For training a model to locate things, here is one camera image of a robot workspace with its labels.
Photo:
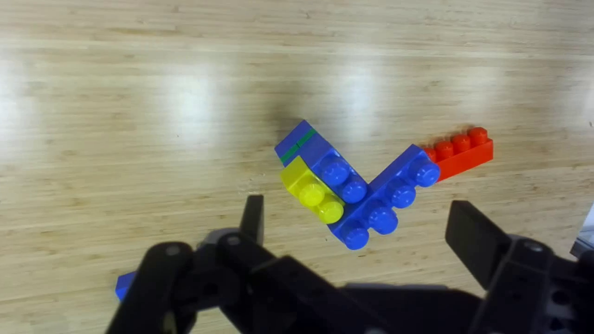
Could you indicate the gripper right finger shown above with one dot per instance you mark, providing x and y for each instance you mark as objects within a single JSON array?
[{"x": 519, "y": 273}]

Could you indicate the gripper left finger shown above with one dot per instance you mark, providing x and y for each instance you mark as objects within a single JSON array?
[{"x": 162, "y": 283}]

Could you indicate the red building block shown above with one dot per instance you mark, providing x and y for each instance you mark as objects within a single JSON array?
[{"x": 461, "y": 157}]

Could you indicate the long blue building block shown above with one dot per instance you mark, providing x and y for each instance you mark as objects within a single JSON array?
[{"x": 387, "y": 204}]

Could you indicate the yellow building block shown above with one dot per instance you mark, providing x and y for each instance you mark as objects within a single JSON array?
[{"x": 308, "y": 190}]

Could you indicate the green building block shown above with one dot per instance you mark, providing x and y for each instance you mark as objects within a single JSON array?
[{"x": 298, "y": 145}]

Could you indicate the short blue building block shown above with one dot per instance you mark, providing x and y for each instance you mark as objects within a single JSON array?
[
  {"x": 332, "y": 169},
  {"x": 291, "y": 137}
]

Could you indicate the grey white object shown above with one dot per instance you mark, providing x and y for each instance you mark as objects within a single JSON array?
[{"x": 585, "y": 234}]

